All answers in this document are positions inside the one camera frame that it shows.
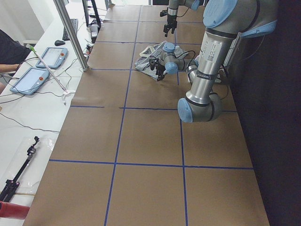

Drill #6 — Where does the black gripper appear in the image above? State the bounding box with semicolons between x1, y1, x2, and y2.
159;9;177;37
149;58;165;81

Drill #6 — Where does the navy white striped polo shirt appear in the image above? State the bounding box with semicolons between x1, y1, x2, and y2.
135;41;195;81

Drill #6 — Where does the person forearm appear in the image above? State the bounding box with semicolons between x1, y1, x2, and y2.
0;64;20;73

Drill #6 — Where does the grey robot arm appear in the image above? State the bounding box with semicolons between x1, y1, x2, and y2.
159;0;208;37
149;0;279;123

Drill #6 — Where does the blue tape grid line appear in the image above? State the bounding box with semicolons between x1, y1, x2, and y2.
103;6;142;226

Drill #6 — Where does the black keyboard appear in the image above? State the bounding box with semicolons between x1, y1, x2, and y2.
62;18;79;41

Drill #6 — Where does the black computer mouse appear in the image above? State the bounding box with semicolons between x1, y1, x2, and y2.
54;40;65;46

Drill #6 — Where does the blue teach pendant tablet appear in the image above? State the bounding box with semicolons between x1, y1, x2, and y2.
41;47;68;69

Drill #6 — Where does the blue tape crossing line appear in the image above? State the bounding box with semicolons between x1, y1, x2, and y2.
49;159;253;170

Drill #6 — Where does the metal telescopic rod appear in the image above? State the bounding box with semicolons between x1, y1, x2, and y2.
26;44;70;95

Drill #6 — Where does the black tripod stick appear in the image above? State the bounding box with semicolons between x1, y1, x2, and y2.
0;136;40;202

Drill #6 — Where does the red cylinder object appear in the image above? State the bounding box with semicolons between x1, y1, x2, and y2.
0;201;30;220

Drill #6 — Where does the aluminium frame post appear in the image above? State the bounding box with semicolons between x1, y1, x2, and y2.
53;0;89;72

